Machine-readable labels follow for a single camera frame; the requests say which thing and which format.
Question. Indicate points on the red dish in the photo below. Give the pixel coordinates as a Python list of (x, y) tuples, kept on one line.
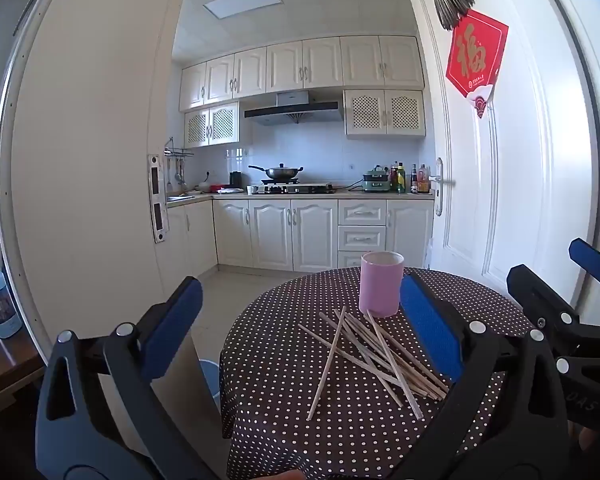
[(217, 188)]

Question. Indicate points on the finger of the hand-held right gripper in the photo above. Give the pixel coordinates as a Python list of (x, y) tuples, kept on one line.
[(592, 262), (530, 287)]

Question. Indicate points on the person's right hand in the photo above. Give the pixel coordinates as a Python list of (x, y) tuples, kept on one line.
[(591, 441)]

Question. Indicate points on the metal door lock plate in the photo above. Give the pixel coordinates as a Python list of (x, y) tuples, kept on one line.
[(157, 200)]

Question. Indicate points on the metal wall utensil rack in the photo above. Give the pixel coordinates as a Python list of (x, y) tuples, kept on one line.
[(177, 151)]

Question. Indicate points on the white upper cabinet row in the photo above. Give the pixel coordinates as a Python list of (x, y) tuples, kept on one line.
[(320, 65)]

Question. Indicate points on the black range hood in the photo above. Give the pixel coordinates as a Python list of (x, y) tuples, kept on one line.
[(290, 110)]

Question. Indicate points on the flat ceiling light panel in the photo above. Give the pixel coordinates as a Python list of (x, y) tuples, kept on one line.
[(237, 1)]

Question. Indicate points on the steel kitchen sink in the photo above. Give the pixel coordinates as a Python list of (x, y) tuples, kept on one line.
[(180, 198)]

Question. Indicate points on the pink cup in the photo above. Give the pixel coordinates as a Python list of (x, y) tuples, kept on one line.
[(380, 285)]

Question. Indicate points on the steel wok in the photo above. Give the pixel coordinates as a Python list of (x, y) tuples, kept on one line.
[(280, 173)]

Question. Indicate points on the row of sauce bottles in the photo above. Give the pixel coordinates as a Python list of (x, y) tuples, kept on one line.
[(412, 180)]

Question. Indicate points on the red paper door decoration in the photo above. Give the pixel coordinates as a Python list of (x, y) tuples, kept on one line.
[(475, 55)]

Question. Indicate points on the brown wooden desk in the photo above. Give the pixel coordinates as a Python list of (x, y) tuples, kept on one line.
[(5, 370)]

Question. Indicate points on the green electric cooker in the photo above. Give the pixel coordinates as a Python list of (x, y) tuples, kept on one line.
[(376, 181)]

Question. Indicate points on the gas stove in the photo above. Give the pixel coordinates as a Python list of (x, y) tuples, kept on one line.
[(300, 188)]

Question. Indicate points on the plain white door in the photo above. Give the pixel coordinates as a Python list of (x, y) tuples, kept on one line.
[(90, 160)]

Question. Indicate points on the white lower cabinet unit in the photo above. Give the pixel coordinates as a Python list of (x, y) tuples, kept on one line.
[(270, 232)]

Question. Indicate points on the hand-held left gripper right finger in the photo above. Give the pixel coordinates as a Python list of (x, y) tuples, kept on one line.
[(430, 325)]

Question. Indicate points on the black kettle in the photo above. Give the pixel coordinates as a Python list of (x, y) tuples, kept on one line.
[(235, 179)]

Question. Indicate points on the white lattice door cabinet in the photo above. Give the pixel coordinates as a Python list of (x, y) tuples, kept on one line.
[(385, 112), (212, 124)]

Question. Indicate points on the blue water bottle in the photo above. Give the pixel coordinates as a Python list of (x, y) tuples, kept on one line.
[(0, 310)]

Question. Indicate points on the white panelled door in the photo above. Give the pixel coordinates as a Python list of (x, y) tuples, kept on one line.
[(530, 160)]

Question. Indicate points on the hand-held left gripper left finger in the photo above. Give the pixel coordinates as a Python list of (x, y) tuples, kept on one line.
[(175, 325)]

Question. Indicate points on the white plate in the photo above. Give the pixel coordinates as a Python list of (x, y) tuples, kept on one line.
[(231, 190)]

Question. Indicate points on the bunch of wooden chopsticks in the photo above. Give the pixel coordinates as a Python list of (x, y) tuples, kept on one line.
[(365, 355)]

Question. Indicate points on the hanging kitchen utensils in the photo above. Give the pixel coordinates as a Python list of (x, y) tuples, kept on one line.
[(178, 175)]

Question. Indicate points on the blue plastic bucket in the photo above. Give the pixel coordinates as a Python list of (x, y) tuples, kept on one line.
[(209, 385)]

